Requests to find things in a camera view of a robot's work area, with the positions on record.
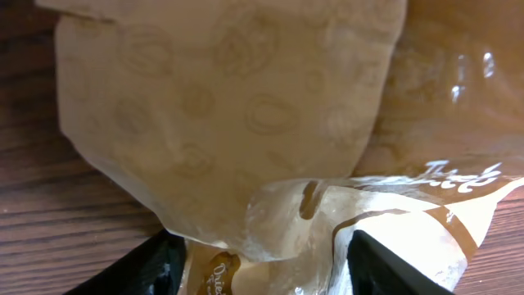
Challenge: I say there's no brown snack bag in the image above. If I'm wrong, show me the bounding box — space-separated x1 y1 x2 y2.
42 0 523 294

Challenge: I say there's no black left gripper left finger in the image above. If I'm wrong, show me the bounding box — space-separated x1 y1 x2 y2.
65 229 187 295

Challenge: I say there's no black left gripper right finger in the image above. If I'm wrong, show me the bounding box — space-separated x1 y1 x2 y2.
346 230 454 295

